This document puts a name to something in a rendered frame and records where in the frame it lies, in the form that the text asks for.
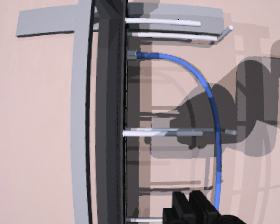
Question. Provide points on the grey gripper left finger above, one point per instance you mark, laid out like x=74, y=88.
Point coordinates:
x=181, y=211

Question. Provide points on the blue cable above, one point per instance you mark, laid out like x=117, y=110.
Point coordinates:
x=156, y=55

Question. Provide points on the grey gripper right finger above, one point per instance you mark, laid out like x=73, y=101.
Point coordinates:
x=206, y=213

